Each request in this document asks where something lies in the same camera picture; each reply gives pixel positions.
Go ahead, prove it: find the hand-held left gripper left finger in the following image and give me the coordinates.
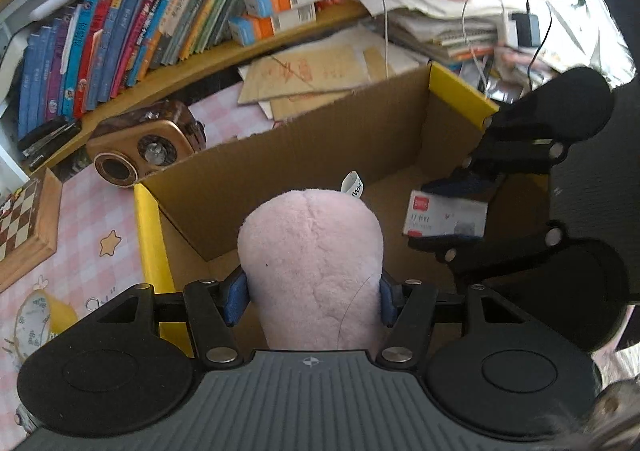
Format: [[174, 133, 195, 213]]
[[91, 269, 250, 366]]

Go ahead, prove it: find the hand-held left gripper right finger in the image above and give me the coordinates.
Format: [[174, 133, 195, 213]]
[[377, 277, 543, 368]]

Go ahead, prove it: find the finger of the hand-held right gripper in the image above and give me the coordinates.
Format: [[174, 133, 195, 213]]
[[422, 111, 570, 198], [407, 224, 569, 278]]

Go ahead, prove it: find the white and red small box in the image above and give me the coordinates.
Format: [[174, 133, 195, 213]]
[[402, 190, 489, 238]]

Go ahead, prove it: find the pink plush toy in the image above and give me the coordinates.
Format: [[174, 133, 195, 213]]
[[237, 171, 385, 351]]

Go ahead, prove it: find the yellow cardboard box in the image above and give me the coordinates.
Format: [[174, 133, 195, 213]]
[[132, 62, 551, 358]]

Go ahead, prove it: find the person's right forearm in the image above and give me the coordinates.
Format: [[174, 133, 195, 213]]
[[595, 0, 640, 89]]

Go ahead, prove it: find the pink checked desktop cloth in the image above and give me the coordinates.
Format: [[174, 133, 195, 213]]
[[0, 80, 273, 438]]

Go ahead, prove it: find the pile of papers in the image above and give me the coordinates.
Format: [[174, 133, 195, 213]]
[[350, 0, 522, 66]]

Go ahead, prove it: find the black charger adapter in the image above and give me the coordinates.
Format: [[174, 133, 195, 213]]
[[515, 0, 542, 48]]

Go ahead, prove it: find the brown retro radio speaker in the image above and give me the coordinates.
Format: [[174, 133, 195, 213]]
[[86, 100, 207, 188]]

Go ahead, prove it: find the pile of brown envelopes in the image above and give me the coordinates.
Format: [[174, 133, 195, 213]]
[[237, 24, 432, 123]]

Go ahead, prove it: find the grey furry cloth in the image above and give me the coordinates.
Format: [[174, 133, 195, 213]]
[[545, 378, 640, 451]]

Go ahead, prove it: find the wooden chessboard box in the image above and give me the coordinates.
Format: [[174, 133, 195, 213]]
[[0, 168, 63, 293]]

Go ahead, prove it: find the wooden bookshelf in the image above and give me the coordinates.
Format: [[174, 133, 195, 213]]
[[0, 0, 382, 178]]

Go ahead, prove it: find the black stapler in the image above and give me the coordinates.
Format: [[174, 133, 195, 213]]
[[17, 117, 83, 171]]

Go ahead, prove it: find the row of colourful children's books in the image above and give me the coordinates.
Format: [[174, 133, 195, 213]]
[[17, 0, 321, 138]]

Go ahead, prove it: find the thin white cable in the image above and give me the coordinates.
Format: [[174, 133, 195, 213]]
[[367, 0, 392, 80]]

